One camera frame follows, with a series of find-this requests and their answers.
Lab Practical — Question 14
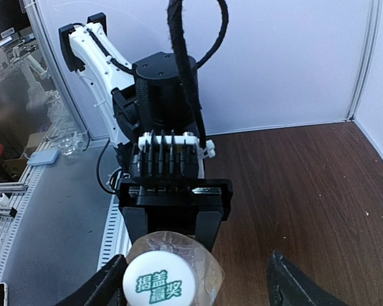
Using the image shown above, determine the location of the left black cable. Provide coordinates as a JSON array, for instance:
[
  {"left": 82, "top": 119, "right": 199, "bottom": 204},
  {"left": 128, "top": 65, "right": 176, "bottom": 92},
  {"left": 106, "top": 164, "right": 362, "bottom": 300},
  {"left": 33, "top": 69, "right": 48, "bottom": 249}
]
[{"left": 164, "top": 0, "right": 230, "bottom": 152}]

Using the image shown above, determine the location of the light blue box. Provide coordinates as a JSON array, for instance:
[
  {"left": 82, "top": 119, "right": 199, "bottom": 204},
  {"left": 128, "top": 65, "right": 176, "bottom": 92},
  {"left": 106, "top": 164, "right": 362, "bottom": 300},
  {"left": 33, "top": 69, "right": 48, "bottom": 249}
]
[{"left": 27, "top": 149, "right": 59, "bottom": 166}]

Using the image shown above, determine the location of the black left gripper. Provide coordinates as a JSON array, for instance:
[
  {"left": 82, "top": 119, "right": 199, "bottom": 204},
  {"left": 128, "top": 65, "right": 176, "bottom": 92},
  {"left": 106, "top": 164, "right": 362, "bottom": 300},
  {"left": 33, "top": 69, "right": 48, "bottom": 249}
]
[{"left": 117, "top": 131, "right": 233, "bottom": 252}]

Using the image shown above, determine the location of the amber tea bottle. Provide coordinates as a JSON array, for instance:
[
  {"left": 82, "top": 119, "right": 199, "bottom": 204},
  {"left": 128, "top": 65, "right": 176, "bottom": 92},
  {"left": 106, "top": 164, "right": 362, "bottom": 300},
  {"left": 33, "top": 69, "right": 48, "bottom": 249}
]
[{"left": 123, "top": 231, "right": 225, "bottom": 305}]

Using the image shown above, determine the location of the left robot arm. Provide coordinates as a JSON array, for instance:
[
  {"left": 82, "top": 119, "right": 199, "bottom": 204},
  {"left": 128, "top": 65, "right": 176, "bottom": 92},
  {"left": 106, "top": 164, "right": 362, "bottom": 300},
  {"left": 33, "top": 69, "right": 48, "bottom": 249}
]
[{"left": 58, "top": 13, "right": 233, "bottom": 250}]

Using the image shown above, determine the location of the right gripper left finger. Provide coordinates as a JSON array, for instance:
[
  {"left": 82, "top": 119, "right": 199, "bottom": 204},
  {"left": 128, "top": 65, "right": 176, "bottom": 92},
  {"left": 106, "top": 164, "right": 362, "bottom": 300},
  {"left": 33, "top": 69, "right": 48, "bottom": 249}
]
[{"left": 56, "top": 254, "right": 128, "bottom": 305}]

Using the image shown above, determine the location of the white tea bottle cap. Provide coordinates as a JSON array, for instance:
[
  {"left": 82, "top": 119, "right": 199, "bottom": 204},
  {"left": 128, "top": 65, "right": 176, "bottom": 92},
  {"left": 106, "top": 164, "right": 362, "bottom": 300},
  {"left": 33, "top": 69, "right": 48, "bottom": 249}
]
[{"left": 123, "top": 251, "right": 197, "bottom": 305}]

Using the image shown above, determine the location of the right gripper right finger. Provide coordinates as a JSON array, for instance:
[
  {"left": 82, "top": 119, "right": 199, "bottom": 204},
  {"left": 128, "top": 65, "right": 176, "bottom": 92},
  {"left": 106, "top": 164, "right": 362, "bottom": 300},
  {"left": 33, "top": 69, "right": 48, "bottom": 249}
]
[{"left": 267, "top": 250, "right": 345, "bottom": 305}]

